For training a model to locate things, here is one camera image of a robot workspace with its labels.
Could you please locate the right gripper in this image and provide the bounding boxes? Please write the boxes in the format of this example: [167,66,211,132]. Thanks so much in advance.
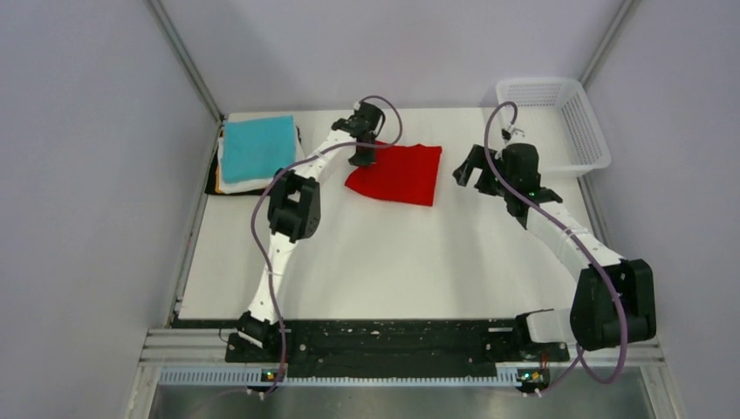
[453,145,515,198]

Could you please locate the red t shirt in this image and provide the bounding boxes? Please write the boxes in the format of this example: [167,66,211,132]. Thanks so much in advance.
[345,144,443,207]

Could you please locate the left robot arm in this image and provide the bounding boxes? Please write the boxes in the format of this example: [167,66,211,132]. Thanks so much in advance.
[236,100,387,361]

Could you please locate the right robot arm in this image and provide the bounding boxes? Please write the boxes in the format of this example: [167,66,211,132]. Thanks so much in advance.
[453,143,657,360]

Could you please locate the white plastic basket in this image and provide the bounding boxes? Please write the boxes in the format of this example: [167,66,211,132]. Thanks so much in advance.
[496,77,612,178]

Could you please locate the folded white t shirt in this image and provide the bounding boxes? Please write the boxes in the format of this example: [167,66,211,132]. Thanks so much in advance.
[209,126,305,196]

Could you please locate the folded blue t shirt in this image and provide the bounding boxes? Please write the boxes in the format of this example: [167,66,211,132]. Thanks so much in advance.
[220,115,297,183]

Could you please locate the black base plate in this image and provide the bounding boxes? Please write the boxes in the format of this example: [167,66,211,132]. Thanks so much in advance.
[225,319,570,379]

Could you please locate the white cable duct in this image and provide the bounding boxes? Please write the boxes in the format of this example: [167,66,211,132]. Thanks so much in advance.
[158,367,522,388]

